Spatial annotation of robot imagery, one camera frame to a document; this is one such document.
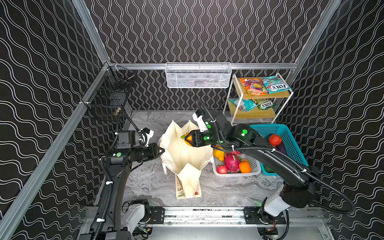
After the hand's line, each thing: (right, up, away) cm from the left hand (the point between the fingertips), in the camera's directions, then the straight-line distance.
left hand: (166, 150), depth 71 cm
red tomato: (+64, +3, +24) cm, 68 cm away
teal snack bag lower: (+48, +26, +28) cm, 61 cm away
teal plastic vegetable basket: (+72, +6, +32) cm, 79 cm away
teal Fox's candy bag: (+58, +35, +12) cm, 68 cm away
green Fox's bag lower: (+60, +26, +29) cm, 71 cm away
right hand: (+11, +7, -6) cm, 14 cm away
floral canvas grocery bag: (+10, -4, -8) cm, 13 cm away
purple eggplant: (+69, -2, +24) cm, 73 cm away
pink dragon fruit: (+35, -8, +13) cm, 38 cm away
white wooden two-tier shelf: (+38, +32, +15) cm, 52 cm away
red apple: (+29, -13, +13) cm, 34 cm away
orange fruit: (+40, -10, +9) cm, 42 cm away
